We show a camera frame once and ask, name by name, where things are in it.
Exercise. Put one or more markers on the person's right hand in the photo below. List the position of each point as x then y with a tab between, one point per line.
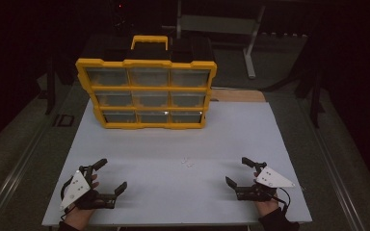
266	208

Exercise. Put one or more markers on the grey metal stand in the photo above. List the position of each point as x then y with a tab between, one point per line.
218	24

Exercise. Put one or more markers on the yellow black drawer organizer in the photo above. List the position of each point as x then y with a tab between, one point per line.
147	63

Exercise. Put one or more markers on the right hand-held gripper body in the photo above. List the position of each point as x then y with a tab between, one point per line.
260	192

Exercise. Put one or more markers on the wooden board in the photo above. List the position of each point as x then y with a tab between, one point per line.
237	95

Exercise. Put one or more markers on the black stand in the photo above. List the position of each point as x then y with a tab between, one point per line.
50	93
315	102

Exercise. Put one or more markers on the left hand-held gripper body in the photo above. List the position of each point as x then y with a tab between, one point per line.
99	199

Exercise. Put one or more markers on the grid of clear drawers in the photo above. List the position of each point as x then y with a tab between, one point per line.
107	77

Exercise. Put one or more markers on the person's left hand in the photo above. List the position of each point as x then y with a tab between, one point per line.
80	218

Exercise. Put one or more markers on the clear plastic drawer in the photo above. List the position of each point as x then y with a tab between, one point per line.
150	99

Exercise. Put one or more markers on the dark device with red light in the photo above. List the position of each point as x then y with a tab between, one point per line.
119	12

